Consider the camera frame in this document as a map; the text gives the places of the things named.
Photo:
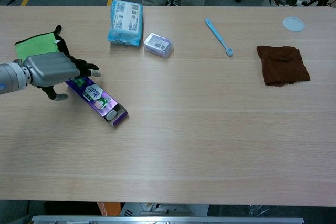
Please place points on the left grey five-finger robot hand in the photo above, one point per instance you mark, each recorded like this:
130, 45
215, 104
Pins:
50, 68

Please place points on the purple toothpaste box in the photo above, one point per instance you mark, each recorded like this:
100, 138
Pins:
95, 98

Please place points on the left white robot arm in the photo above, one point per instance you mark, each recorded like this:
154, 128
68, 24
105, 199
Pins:
10, 77

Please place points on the green cloth with black trim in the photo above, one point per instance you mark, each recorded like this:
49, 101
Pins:
36, 45

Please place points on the clear purple plastic box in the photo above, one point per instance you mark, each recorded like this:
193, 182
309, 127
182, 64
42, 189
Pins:
158, 45

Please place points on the brown cloth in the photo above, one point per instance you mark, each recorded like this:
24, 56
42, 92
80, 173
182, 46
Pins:
282, 65

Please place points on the blue wet wipes pack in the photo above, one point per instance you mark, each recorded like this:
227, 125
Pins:
126, 23

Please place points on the light blue toothbrush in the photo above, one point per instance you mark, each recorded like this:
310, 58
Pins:
218, 35

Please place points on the white round table grommet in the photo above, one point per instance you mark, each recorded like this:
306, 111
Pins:
293, 24

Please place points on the aluminium rail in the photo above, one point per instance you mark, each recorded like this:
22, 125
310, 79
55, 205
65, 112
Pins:
168, 220

